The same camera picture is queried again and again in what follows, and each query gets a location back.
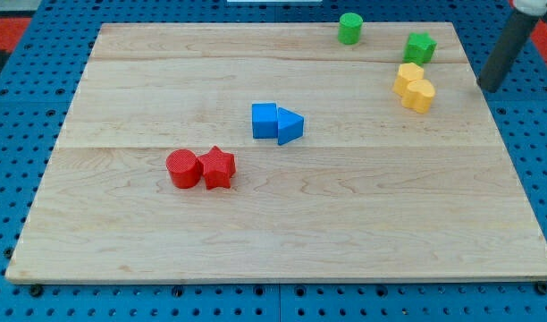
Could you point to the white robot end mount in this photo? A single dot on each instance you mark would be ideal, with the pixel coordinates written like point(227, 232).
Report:
point(535, 8)

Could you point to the green star block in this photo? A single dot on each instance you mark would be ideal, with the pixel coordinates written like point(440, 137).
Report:
point(419, 48)

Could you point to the blue triangle block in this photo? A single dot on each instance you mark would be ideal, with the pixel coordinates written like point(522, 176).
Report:
point(290, 126)

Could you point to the blue cube block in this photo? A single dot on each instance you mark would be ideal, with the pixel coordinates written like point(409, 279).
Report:
point(264, 121)

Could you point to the yellow heart block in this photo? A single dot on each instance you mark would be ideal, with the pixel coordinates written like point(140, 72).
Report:
point(418, 96)

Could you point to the red star block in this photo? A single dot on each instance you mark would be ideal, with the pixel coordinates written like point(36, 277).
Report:
point(218, 167)

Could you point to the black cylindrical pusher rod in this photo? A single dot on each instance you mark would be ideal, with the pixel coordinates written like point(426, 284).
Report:
point(514, 35)

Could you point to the green cylinder block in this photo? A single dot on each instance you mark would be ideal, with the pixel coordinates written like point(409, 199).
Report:
point(350, 26)

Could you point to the wooden board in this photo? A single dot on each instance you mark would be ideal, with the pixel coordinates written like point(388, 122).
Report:
point(373, 192)

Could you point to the yellow hexagon block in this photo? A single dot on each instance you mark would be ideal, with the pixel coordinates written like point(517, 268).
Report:
point(407, 73)

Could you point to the red cylinder block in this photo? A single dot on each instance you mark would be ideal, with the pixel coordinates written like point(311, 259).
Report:
point(183, 168)

